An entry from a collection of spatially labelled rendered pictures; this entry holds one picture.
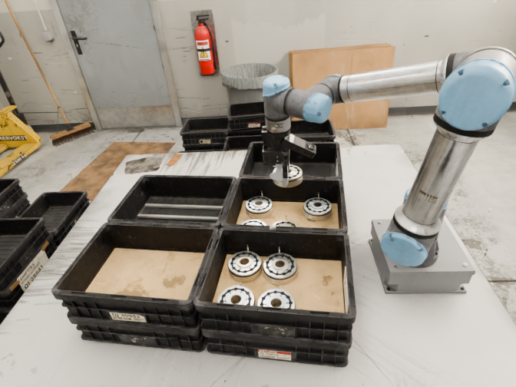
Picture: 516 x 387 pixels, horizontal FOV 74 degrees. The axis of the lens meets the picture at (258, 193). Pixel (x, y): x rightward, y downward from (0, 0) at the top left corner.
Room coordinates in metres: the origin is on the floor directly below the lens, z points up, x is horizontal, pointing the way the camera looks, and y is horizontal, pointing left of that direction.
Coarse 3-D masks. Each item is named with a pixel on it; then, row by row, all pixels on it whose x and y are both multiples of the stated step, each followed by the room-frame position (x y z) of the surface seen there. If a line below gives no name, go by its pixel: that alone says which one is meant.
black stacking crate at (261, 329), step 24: (240, 240) 0.81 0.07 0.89; (264, 240) 0.80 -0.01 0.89; (288, 240) 0.78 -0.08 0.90; (312, 240) 0.77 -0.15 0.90; (336, 240) 0.75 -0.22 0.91; (216, 264) 0.71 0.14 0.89; (216, 288) 0.68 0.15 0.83; (288, 336) 0.50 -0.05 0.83; (312, 336) 0.50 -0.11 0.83; (336, 336) 0.49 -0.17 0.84
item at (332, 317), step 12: (228, 228) 0.83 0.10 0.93; (240, 228) 0.82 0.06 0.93; (252, 228) 0.82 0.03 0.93; (216, 240) 0.77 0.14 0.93; (348, 240) 0.73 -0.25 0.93; (348, 252) 0.68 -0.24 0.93; (348, 264) 0.64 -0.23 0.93; (204, 276) 0.65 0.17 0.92; (348, 276) 0.59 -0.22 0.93; (348, 288) 0.56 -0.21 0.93; (204, 312) 0.54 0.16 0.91; (216, 312) 0.53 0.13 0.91; (228, 312) 0.53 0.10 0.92; (240, 312) 0.52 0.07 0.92; (252, 312) 0.52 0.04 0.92; (264, 312) 0.51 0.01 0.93; (276, 312) 0.51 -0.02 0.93; (288, 312) 0.50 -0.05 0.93; (300, 312) 0.50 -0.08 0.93; (312, 312) 0.50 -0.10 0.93; (324, 312) 0.49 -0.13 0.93; (348, 324) 0.47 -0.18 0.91
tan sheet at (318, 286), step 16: (224, 272) 0.74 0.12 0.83; (304, 272) 0.71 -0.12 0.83; (320, 272) 0.71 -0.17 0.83; (336, 272) 0.70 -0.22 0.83; (224, 288) 0.67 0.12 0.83; (256, 288) 0.66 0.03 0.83; (272, 288) 0.66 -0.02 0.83; (288, 288) 0.66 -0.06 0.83; (304, 288) 0.65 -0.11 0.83; (320, 288) 0.65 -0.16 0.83; (336, 288) 0.64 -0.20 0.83; (256, 304) 0.61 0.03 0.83; (304, 304) 0.60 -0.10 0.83; (320, 304) 0.59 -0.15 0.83; (336, 304) 0.59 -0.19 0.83
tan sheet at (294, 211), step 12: (276, 204) 1.06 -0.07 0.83; (288, 204) 1.06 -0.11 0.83; (300, 204) 1.05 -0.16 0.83; (336, 204) 1.03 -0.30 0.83; (240, 216) 1.01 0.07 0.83; (276, 216) 0.99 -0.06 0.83; (288, 216) 0.99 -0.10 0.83; (300, 216) 0.98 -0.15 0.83; (336, 216) 0.96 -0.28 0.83; (336, 228) 0.90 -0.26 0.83
